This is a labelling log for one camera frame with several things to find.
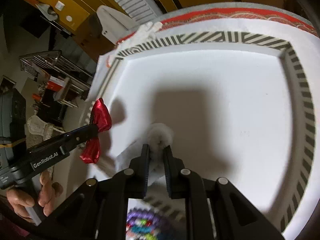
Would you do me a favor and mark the white fluffy scrunchie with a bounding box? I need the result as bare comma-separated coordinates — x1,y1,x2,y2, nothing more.
146,123,174,162

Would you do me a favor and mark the colourful bead bracelet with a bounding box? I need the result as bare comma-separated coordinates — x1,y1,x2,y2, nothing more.
126,205,186,240

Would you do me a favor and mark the red satin bow clip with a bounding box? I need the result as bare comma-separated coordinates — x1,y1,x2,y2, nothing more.
80,98,112,164

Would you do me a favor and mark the person's left hand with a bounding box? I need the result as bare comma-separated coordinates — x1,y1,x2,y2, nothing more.
6,170,63,223

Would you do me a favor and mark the metal rack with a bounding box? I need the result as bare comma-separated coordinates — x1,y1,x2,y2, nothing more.
19,50,93,108

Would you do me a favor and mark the striped tray box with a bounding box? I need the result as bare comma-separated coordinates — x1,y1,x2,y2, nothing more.
85,31,316,234

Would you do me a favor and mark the white cotton glove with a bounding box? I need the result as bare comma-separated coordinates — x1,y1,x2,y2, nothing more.
115,22,163,50

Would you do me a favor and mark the white garment on chair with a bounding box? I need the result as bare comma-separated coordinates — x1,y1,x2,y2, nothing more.
96,5,137,44

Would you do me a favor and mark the white table cloth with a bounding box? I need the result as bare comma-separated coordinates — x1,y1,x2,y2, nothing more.
86,17,320,240

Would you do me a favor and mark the wall light switch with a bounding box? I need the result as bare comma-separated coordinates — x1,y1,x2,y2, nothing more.
55,1,65,11

